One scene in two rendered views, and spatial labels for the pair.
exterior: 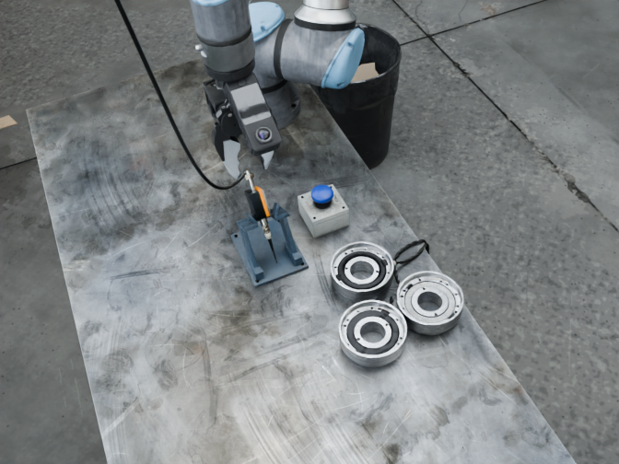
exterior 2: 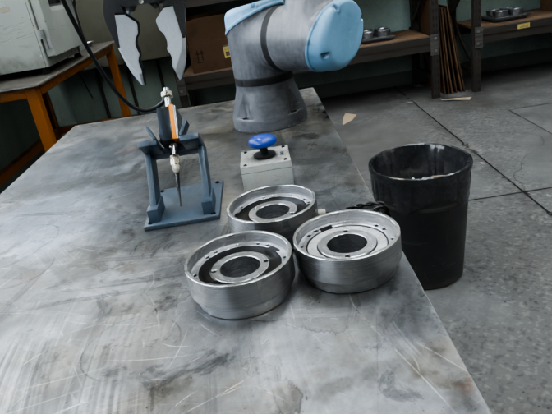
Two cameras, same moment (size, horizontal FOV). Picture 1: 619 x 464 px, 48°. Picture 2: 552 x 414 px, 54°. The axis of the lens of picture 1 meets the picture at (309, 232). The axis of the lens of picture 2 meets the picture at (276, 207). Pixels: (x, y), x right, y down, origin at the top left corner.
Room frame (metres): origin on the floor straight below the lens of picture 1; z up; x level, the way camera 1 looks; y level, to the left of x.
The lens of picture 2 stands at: (0.16, -0.28, 1.09)
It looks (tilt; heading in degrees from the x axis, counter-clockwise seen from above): 24 degrees down; 20
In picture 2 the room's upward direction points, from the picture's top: 9 degrees counter-clockwise
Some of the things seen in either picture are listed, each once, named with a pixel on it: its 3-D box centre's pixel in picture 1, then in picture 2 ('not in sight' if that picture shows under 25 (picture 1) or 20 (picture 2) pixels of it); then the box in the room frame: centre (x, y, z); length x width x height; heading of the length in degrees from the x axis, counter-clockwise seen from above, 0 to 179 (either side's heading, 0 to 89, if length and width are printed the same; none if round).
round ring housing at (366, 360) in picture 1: (372, 334); (241, 273); (0.58, -0.08, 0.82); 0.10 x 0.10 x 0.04
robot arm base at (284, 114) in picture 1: (263, 90); (267, 97); (1.18, 0.07, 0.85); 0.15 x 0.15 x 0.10
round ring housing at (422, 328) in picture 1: (429, 304); (347, 250); (0.63, -0.18, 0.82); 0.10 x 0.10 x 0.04
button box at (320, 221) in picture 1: (322, 208); (267, 167); (0.85, -0.03, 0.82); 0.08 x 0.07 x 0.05; 18
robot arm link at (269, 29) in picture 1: (260, 42); (260, 37); (1.18, 0.06, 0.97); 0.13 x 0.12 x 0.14; 65
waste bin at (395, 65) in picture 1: (350, 103); (421, 217); (1.90, -0.19, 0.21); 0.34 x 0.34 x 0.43
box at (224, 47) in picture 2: not in sight; (214, 40); (4.02, 1.35, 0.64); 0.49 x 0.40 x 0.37; 113
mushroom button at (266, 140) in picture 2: (322, 200); (264, 152); (0.85, -0.03, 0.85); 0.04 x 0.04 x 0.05
